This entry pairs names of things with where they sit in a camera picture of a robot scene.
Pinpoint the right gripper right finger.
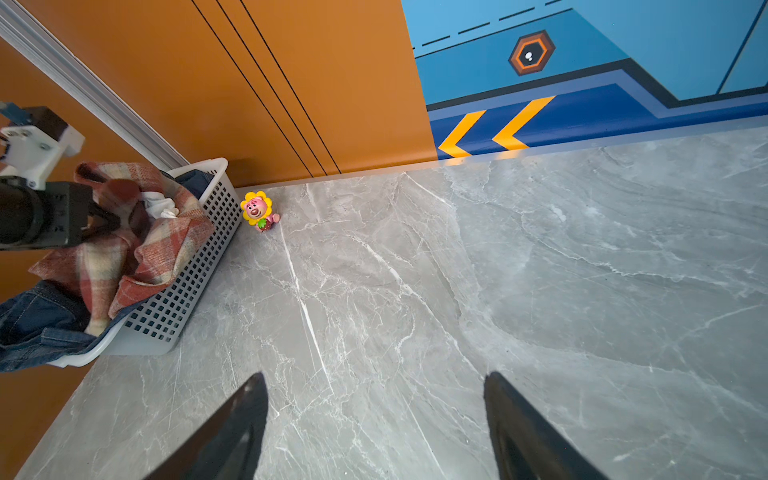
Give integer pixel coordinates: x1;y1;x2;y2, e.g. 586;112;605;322
484;372;607;480

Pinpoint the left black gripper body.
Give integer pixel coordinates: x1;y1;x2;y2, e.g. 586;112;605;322
1;179;120;251

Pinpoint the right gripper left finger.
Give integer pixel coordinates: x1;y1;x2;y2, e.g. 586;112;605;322
146;372;269;479

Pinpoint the red plaid skirt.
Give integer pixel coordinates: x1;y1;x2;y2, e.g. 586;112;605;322
29;162;215;336

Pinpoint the white plastic laundry basket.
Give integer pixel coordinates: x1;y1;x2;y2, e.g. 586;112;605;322
49;157;242;368

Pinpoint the dark blue denim skirt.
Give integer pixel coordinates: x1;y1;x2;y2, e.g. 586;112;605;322
0;169;214;373

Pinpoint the yellow flower pink bear toy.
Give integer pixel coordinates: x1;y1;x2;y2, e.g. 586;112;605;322
240;191;281;232

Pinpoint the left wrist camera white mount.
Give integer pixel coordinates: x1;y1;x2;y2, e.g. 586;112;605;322
1;102;85;191

